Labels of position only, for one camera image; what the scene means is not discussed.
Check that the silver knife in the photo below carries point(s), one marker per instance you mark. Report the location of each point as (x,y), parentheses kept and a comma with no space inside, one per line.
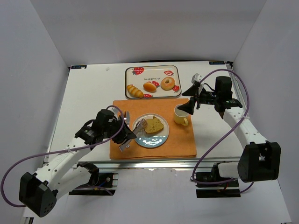
(127,118)

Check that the aluminium frame rail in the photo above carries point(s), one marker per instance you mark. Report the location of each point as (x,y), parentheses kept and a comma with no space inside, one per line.
(153,164)

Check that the sliced loaf bread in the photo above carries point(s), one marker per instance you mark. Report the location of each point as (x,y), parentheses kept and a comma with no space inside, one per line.
(154,125)

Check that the yellow mug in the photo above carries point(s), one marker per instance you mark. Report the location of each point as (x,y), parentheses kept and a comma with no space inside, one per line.
(180,117)

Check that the strawberry pattern tray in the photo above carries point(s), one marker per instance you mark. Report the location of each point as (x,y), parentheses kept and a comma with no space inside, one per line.
(139,75)

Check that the round orange bun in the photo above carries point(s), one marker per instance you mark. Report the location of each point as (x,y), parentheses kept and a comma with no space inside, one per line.
(149,87)

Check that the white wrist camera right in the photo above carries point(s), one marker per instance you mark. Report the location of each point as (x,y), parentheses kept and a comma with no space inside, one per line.
(196,78)

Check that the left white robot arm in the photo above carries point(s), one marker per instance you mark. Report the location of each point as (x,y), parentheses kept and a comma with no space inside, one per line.
(41,190)

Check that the twisted baguette bread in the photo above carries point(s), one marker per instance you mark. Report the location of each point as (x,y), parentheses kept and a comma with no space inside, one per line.
(134,91)

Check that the orange cloth placemat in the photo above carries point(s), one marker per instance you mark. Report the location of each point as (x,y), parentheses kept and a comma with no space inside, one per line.
(180,143)

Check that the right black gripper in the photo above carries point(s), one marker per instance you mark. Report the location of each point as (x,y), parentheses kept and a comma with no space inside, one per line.
(198,98)

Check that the silver fork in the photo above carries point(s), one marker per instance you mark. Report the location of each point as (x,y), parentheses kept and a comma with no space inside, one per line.
(124,114)

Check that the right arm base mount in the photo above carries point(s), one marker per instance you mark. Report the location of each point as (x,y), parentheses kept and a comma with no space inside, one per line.
(207,188)

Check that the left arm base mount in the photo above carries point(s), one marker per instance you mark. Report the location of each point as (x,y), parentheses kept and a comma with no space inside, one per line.
(100,183)

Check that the glazed bagel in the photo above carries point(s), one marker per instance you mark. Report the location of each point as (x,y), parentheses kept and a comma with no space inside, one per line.
(167,83)

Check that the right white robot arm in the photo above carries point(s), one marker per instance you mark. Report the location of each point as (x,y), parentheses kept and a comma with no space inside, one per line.
(260,159)

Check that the ceramic plate with plant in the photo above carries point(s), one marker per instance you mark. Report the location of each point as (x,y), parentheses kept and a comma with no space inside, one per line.
(152,140)

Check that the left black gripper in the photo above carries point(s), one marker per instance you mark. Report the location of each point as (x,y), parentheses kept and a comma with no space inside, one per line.
(122,130)

